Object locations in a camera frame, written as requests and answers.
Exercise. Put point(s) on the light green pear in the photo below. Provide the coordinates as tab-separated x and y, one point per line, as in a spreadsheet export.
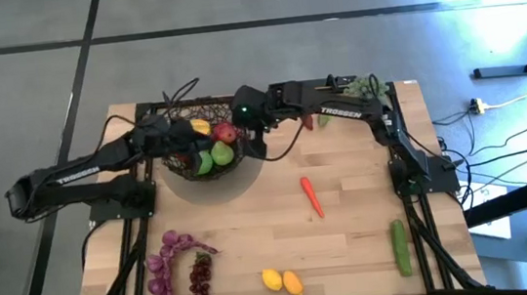
222	153

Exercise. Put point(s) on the white power strip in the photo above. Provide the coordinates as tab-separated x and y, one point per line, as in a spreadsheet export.
477	106

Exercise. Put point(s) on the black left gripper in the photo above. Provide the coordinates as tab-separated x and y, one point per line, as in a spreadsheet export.
164	133

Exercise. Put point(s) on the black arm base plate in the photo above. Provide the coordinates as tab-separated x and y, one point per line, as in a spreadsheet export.
104	216
443	180

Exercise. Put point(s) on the grey round mat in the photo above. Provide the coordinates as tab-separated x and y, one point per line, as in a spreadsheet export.
229	190

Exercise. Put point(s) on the green apple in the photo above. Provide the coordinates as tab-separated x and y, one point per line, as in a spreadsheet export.
207	162

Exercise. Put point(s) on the green chili pepper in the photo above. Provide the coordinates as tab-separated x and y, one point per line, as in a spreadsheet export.
324	120

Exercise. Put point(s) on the black floor beam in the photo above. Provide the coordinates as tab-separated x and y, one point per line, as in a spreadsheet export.
501	71

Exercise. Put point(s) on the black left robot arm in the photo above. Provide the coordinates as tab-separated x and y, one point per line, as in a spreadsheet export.
75	176

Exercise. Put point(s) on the white floor sheet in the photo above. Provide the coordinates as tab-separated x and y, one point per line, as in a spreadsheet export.
495	230

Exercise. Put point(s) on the yellow lemon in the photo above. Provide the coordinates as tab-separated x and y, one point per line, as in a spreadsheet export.
272	280

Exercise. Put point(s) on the red pomegranate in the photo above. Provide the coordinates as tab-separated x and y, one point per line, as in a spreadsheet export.
225	133

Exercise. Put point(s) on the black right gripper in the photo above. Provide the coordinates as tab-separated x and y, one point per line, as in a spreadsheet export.
251	104

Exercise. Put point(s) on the yellow orange mango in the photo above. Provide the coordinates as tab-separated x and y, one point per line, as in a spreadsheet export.
201	126

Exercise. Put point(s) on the orange carrot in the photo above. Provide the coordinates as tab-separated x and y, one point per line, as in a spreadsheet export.
311	194

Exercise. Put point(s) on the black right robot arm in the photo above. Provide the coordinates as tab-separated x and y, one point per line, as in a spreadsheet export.
338	112

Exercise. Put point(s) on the green cucumber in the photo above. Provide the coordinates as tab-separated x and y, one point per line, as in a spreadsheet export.
401	248

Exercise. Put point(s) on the dark red chili pepper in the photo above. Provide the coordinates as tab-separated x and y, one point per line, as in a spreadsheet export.
308	123

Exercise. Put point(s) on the black diagonal support bar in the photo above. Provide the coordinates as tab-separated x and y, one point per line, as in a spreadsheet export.
519	198

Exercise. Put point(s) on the orange lemon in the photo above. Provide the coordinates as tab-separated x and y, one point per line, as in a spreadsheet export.
293	283

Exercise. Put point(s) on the purple onion braid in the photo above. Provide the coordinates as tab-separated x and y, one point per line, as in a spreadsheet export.
154	263

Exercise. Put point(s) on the dark red grape bunch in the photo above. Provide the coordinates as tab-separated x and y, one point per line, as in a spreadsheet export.
201	284

